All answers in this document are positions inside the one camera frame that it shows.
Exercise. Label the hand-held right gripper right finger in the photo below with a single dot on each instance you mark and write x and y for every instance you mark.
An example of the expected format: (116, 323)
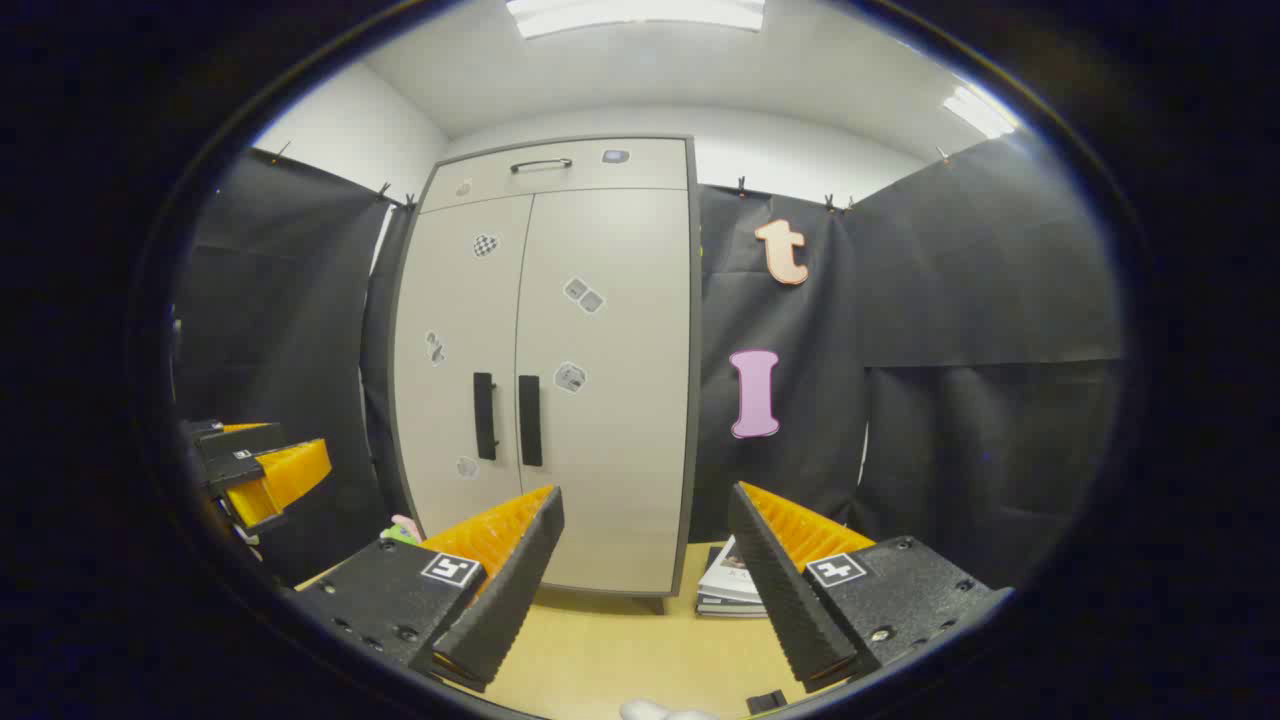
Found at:
(780, 590)

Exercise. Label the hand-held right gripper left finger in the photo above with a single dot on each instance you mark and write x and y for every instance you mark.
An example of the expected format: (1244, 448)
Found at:
(510, 590)

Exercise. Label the black backdrop cloth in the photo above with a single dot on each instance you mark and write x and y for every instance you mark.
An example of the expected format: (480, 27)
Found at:
(950, 300)
(280, 300)

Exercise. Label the grey shoe cabinet door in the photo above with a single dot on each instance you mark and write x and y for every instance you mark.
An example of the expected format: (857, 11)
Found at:
(620, 450)
(450, 300)

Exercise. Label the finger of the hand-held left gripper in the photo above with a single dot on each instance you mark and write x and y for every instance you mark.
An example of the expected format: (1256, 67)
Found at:
(235, 472)
(240, 440)

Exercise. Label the pink green plush toy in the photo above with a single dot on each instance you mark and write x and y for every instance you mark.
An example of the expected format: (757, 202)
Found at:
(405, 530)

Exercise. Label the stack of magazines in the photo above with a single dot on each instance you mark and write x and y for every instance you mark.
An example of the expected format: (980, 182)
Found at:
(725, 585)

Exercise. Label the grey double-door shoe cabinet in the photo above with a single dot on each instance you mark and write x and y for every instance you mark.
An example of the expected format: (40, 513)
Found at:
(693, 380)

